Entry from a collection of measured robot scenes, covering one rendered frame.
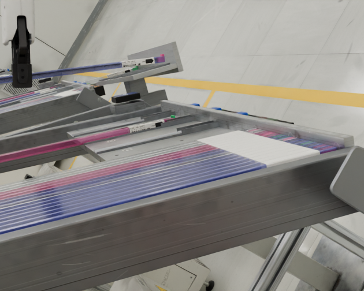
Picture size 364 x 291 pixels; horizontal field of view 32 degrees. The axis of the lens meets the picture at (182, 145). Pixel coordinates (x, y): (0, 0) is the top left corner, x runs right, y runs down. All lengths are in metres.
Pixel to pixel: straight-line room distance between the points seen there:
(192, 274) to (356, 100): 0.79
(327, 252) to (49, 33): 7.16
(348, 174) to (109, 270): 0.23
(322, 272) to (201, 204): 1.18
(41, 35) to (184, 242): 8.14
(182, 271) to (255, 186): 1.62
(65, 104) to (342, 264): 0.94
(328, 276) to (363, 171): 1.17
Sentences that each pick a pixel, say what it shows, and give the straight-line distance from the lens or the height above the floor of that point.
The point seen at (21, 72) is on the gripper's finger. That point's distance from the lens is 1.12.
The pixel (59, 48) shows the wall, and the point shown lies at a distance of 8.70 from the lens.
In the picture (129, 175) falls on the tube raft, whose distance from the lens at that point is 0.69.
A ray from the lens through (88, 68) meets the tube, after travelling 1.15.
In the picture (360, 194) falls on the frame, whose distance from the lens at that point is 0.60.
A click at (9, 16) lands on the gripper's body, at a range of 1.09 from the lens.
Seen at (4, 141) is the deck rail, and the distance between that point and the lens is 1.23.
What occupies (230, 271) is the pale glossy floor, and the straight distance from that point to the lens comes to 2.26.
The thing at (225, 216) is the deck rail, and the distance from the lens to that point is 0.59.
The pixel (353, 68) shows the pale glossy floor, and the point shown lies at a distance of 2.30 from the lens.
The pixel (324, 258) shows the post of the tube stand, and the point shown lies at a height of 0.01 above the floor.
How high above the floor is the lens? 1.07
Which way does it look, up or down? 19 degrees down
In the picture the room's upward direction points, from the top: 59 degrees counter-clockwise
